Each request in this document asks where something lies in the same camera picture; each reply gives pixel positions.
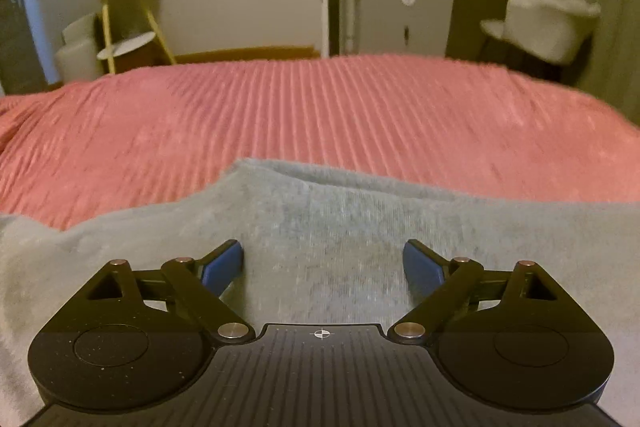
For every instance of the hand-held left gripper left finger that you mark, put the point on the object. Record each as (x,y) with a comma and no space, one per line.
(223,268)

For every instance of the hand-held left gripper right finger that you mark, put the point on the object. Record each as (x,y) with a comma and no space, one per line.
(423,268)

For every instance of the grey pants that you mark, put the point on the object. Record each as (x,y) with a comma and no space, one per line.
(325,232)

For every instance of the pink ribbed bedspread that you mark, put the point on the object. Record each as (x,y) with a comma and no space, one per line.
(300,117)

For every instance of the grey bedside cabinet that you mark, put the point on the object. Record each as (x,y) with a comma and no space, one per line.
(390,17)

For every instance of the white pouf stool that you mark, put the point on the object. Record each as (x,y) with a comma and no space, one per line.
(77,52)

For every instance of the white fluffy chair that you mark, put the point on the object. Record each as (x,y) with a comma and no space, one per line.
(545,24)

